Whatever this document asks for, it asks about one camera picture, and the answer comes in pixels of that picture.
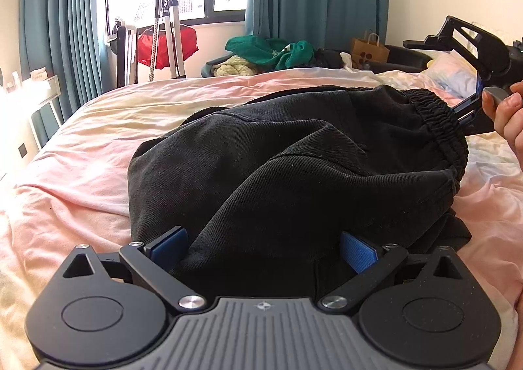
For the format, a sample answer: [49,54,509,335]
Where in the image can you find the red garment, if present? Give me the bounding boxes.
[136,25,199,70]

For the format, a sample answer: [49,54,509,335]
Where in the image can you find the black and white rack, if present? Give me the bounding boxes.
[105,18,137,89]

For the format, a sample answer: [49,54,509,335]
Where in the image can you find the pastel pillow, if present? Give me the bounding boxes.
[421,53,481,99]

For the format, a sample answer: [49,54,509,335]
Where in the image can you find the person's right hand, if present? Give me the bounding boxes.
[482,82,523,162]

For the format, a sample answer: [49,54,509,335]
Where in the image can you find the brown paper bag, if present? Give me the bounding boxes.
[350,29,391,68]

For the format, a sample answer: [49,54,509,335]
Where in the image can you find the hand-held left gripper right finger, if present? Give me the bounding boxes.
[319,231,464,311]

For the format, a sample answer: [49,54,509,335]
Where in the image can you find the silver garment steamer stand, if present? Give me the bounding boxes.
[147,0,191,82]

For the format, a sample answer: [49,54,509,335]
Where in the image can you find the yellow knit cloth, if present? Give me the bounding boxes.
[214,55,266,77]

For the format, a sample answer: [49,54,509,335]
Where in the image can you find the white desk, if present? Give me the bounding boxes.
[0,75,63,150]

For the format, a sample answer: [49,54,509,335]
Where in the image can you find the dark clothes pile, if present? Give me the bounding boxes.
[302,48,331,68]

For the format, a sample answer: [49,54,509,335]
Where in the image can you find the white garment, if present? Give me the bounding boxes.
[327,52,354,70]

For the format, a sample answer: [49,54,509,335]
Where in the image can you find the green garment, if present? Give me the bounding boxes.
[226,35,315,72]

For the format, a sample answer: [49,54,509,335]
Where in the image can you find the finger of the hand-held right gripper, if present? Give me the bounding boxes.
[402,15,511,70]
[451,70,497,136]

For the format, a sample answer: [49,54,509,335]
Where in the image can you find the black pants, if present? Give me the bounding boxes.
[127,84,470,301]

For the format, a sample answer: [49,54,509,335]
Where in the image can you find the pastel bed sheet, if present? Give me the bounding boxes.
[0,49,523,370]

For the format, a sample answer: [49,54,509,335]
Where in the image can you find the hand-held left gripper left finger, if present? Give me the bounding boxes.
[61,226,205,311]

